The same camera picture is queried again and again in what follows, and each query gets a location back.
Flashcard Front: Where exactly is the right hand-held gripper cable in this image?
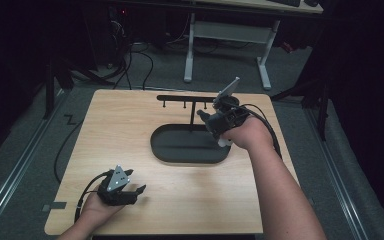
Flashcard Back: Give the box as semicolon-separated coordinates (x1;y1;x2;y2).
238;103;283;160

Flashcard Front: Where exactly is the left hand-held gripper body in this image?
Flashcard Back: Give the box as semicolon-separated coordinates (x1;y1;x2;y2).
96;164;138;207

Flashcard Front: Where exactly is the left hand-held gripper cable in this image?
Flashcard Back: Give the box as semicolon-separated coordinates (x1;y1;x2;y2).
73;170;110;224

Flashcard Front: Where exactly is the grey tape strip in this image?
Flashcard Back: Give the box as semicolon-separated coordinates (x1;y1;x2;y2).
41;201;68;213

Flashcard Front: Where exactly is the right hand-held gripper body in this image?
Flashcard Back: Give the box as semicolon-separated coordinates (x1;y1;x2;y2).
206;76;251;140

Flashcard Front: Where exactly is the black floor cable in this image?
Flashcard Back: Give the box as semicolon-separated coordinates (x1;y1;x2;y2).
53;119;85;185

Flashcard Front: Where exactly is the white-legged wooden desk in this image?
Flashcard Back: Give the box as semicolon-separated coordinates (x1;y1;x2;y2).
182;0;325;91

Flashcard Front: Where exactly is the person's right hand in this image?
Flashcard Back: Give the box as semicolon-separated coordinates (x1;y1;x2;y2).
221;115;275;152

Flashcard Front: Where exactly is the dark metal stand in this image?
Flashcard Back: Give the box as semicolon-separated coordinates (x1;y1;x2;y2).
42;54;76;121
269;74;333;142

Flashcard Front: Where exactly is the metal floor rail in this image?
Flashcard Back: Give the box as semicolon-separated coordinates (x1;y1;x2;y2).
0;89;66;236
304;105;369;240

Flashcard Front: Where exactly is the black hook stand with tray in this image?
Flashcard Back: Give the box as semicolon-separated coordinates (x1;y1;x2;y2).
149;94;233;165

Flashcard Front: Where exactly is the black keyboard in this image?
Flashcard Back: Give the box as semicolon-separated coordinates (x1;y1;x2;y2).
267;0;302;8

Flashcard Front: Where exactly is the bundle of black cables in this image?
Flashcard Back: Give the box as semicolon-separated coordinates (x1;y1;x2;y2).
108;19;155;91

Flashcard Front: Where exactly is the hand-held gripper cable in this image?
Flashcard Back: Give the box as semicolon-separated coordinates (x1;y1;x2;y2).
73;170;110;224
238;103;283;160

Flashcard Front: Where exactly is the person's left hand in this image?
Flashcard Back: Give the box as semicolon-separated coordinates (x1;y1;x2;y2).
79;191;126;232

